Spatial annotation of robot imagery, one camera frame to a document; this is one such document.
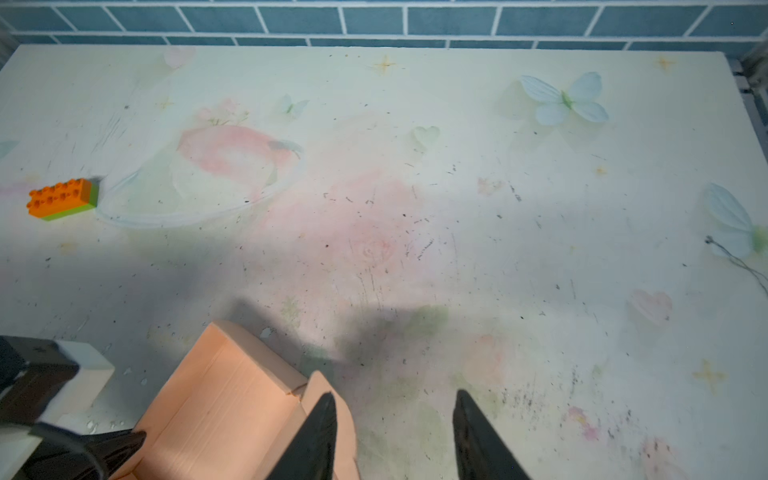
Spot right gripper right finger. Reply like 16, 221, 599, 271
452, 389, 530, 480

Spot pink cardboard paper box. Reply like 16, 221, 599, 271
113, 321, 333, 479

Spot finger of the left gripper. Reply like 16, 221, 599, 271
11, 422, 147, 479

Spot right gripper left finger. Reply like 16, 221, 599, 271
266, 393, 338, 480

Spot small orange tag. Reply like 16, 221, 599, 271
26, 178, 99, 221

